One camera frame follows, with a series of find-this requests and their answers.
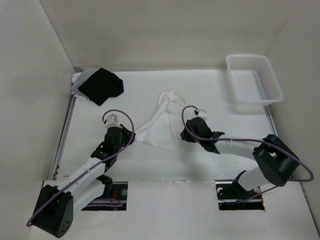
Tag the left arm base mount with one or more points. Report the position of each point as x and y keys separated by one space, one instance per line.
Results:
x=113 y=199

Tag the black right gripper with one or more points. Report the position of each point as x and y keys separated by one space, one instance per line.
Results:
x=186 y=136

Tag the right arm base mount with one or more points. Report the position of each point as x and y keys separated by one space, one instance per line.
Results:
x=232 y=197

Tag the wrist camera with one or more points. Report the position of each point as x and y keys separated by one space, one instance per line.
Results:
x=111 y=121
x=201 y=113

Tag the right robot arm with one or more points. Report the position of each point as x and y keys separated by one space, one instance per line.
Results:
x=275 y=161

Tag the white plastic basket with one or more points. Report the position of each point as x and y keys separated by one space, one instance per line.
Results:
x=253 y=80

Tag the black folded tank top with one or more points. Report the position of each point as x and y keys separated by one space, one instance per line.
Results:
x=101 y=86

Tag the white tank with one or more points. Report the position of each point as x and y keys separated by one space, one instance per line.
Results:
x=73 y=93
x=163 y=129

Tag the grey folded tank top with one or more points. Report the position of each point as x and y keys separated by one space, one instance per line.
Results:
x=85 y=74

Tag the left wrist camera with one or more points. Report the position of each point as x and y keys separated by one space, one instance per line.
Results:
x=111 y=121

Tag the white folded tank top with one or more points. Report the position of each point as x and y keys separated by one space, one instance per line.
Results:
x=73 y=93

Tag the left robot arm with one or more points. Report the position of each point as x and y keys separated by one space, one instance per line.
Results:
x=57 y=204

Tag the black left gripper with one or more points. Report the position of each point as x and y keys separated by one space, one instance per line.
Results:
x=128 y=134

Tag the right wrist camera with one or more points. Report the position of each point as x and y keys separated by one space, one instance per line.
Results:
x=201 y=113

